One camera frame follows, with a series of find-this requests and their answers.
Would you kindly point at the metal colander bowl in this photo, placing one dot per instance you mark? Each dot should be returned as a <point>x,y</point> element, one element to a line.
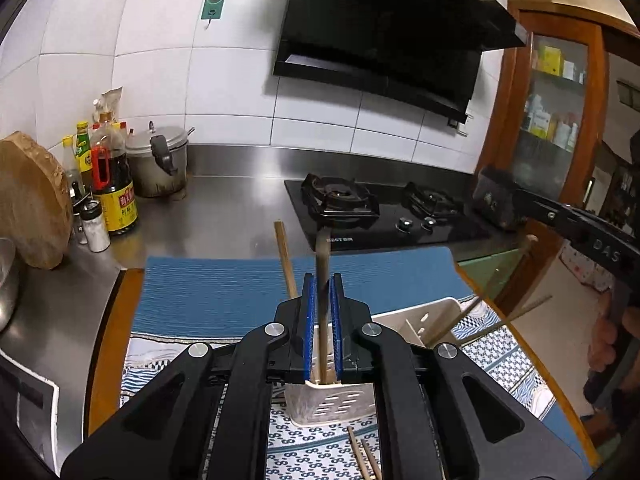
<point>7,285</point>

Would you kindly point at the white plastic utensil holder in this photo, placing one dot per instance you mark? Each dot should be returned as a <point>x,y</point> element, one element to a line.
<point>325,405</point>

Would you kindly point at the white seasoning shaker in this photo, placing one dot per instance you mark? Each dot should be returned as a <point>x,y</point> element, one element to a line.
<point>95,230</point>

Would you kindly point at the black countertop appliance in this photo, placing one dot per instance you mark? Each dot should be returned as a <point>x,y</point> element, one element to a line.
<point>492,200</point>

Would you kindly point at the blue patterned table mat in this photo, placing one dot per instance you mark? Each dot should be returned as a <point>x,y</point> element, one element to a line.
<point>210,290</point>

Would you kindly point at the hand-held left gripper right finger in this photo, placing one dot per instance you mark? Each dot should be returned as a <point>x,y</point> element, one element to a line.
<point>340,320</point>

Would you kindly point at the clear food packet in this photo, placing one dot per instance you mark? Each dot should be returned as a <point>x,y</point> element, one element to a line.
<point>110,100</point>

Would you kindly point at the black gas stove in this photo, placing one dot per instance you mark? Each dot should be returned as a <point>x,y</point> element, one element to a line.
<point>350,232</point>

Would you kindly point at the small dark seasoning shaker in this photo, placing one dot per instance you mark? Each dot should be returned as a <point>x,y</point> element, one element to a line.
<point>78,220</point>

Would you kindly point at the floral patterned bag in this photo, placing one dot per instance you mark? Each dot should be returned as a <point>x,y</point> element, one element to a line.
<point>582,270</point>

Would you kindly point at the round wooden cutting board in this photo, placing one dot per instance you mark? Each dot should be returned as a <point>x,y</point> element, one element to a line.
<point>30,200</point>

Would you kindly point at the yellow box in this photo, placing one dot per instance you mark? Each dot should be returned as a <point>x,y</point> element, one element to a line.
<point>550,59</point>

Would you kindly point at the black range hood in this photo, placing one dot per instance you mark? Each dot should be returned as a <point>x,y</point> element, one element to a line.
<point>390,35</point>

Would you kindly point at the green cabinet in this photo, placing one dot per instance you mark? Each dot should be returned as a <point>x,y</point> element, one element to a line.
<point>480,272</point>

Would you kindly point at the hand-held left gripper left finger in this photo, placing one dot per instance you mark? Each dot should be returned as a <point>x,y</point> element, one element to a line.
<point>309,320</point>

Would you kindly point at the metal pressure cooker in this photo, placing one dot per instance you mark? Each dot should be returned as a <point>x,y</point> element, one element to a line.
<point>150,165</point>

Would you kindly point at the large soy sauce bottle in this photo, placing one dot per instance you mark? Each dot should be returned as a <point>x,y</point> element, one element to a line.
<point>117,195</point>

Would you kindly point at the person's right hand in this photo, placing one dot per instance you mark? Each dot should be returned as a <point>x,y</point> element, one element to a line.
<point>606,337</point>

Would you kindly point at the wooden glass door cabinet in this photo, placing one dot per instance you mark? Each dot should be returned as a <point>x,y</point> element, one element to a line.
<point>592,110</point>

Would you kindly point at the small yellow cap bottle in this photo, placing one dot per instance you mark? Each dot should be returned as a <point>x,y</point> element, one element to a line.
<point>69,160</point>

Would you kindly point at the green label sauce bottle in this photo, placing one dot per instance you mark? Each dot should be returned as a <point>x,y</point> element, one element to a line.
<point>82,152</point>

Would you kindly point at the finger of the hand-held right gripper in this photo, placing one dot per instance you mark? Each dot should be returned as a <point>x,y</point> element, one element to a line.
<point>547,209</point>

